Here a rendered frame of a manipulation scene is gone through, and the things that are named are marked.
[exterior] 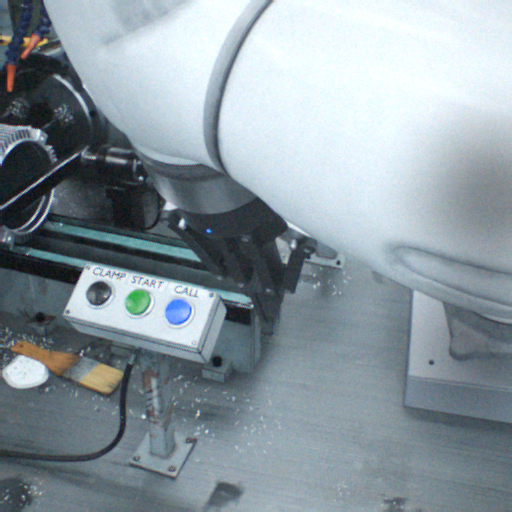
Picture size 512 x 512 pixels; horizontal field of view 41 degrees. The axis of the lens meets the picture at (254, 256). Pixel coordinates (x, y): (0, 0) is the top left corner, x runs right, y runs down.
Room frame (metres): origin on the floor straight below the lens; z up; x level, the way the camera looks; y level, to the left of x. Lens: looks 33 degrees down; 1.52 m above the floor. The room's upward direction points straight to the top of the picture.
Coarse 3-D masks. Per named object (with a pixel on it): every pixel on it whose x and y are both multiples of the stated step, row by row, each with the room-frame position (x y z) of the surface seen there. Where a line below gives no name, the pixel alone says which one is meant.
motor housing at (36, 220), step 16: (0, 128) 1.02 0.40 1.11; (16, 128) 1.03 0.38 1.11; (0, 144) 0.98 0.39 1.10; (16, 144) 1.00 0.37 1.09; (32, 144) 1.06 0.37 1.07; (0, 160) 0.96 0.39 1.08; (16, 160) 1.10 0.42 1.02; (32, 160) 1.08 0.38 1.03; (48, 160) 1.07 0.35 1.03; (0, 176) 1.10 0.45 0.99; (16, 176) 1.09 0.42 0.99; (32, 176) 1.08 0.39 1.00; (0, 192) 1.09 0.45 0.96; (48, 192) 1.06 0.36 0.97; (32, 208) 1.05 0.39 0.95; (48, 208) 1.04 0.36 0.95; (16, 224) 1.01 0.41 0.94; (32, 224) 1.01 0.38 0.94; (16, 240) 0.97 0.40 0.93
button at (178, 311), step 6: (174, 300) 0.61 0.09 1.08; (180, 300) 0.61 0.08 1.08; (168, 306) 0.60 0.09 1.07; (174, 306) 0.60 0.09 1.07; (180, 306) 0.60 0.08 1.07; (186, 306) 0.60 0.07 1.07; (168, 312) 0.59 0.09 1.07; (174, 312) 0.59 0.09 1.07; (180, 312) 0.59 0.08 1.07; (186, 312) 0.59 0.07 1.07; (168, 318) 0.59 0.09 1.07; (174, 318) 0.59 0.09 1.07; (180, 318) 0.59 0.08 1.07; (186, 318) 0.59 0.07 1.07; (174, 324) 0.58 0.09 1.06
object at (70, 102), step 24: (48, 48) 1.27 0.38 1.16; (0, 72) 1.27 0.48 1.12; (24, 72) 1.24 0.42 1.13; (48, 72) 1.22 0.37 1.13; (72, 72) 1.21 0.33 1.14; (0, 96) 1.27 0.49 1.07; (24, 96) 1.24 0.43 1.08; (48, 96) 1.22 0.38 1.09; (72, 96) 1.21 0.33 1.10; (0, 120) 1.18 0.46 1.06; (24, 120) 1.25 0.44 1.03; (48, 120) 1.23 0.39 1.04; (72, 120) 1.20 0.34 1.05; (96, 120) 1.20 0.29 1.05; (48, 144) 1.23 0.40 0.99; (72, 144) 1.21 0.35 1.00; (96, 144) 1.20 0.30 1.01; (120, 144) 1.27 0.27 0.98
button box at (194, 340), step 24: (120, 288) 0.64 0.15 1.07; (144, 288) 0.63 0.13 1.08; (168, 288) 0.63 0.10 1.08; (192, 288) 0.62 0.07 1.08; (72, 312) 0.62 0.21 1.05; (96, 312) 0.61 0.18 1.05; (120, 312) 0.61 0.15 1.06; (144, 312) 0.60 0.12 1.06; (192, 312) 0.59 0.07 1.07; (216, 312) 0.61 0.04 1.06; (120, 336) 0.61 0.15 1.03; (144, 336) 0.58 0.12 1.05; (168, 336) 0.58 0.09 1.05; (192, 336) 0.57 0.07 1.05; (216, 336) 0.61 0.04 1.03; (192, 360) 0.59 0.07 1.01
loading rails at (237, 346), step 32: (64, 224) 1.05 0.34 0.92; (96, 224) 1.03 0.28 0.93; (0, 256) 0.94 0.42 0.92; (32, 256) 0.93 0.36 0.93; (64, 256) 0.94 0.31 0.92; (96, 256) 1.00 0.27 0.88; (128, 256) 0.97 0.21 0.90; (160, 256) 0.95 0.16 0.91; (192, 256) 0.94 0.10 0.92; (0, 288) 0.95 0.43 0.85; (32, 288) 0.92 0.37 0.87; (64, 288) 0.90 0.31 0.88; (224, 288) 0.91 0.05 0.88; (32, 320) 0.90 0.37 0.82; (64, 320) 0.90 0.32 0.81; (224, 320) 0.80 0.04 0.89; (256, 320) 0.81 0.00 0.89; (128, 352) 0.83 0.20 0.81; (224, 352) 0.80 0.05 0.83; (256, 352) 0.81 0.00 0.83
